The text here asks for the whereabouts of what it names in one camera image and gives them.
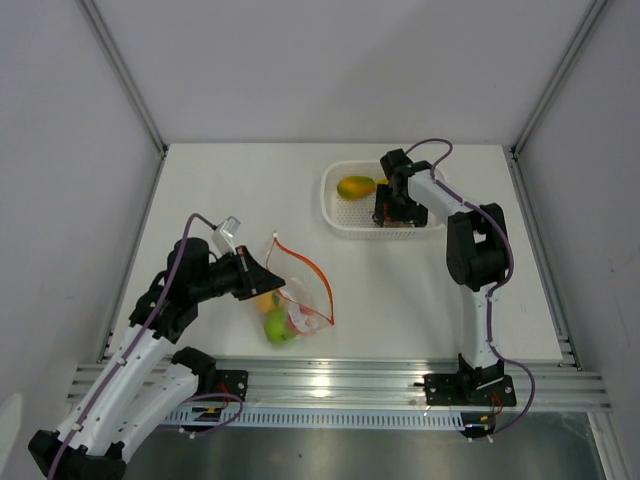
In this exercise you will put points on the green apple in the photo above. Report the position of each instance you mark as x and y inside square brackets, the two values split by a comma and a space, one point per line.
[276, 327]

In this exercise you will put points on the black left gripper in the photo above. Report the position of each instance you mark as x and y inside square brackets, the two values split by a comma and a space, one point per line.
[253, 277]

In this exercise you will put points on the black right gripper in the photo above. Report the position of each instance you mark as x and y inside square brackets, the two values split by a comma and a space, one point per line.
[382, 199]

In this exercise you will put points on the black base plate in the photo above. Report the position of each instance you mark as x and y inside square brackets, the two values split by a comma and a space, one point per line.
[234, 382]
[442, 389]

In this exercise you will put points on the green yellow mango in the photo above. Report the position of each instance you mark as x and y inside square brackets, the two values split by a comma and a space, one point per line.
[355, 187]

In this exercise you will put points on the white slotted cable duct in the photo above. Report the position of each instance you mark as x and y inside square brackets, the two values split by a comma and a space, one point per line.
[412, 419]

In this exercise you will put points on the white perforated plastic basket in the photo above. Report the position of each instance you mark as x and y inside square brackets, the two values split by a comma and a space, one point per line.
[354, 219]

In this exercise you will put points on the clear zip bag orange zipper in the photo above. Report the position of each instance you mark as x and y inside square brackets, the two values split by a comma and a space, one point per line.
[305, 283]

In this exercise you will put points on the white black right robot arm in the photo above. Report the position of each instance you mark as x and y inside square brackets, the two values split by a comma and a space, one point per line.
[478, 258]

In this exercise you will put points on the aluminium mounting rail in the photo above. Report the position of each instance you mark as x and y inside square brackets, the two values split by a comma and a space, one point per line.
[340, 383]

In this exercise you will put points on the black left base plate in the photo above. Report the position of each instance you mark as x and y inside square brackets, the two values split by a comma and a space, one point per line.
[234, 382]

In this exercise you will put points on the red orange peach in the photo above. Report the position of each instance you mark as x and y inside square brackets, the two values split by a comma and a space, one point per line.
[302, 320]

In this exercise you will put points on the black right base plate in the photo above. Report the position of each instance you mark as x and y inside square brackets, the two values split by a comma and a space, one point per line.
[442, 389]

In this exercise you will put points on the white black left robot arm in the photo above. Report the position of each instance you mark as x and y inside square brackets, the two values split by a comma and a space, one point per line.
[148, 377]

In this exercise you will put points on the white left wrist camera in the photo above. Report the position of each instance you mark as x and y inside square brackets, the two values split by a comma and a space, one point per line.
[224, 235]

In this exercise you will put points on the orange with green leaf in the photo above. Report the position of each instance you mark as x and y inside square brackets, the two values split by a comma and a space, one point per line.
[268, 302]

